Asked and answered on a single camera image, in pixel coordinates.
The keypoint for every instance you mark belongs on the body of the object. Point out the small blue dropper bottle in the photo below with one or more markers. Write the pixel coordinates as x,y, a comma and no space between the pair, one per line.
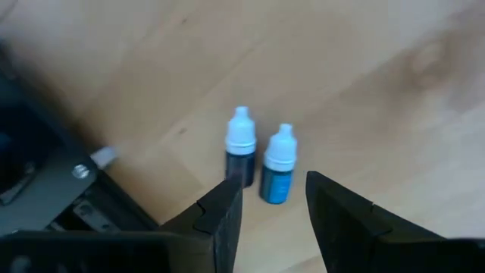
279,178

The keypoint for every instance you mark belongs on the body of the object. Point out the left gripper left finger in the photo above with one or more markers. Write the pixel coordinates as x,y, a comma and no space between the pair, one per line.
223,220

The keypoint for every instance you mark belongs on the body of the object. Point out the black aluminium table frame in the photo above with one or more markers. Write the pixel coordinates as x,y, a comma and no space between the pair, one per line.
113,212

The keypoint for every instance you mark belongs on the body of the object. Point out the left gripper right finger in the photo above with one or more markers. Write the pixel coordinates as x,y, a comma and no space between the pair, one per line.
348,235

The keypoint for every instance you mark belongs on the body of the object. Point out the small dark navy dropper bottle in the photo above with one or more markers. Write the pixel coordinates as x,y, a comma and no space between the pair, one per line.
240,136

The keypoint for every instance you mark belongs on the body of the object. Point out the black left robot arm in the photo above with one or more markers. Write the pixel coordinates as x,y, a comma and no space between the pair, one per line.
45,189

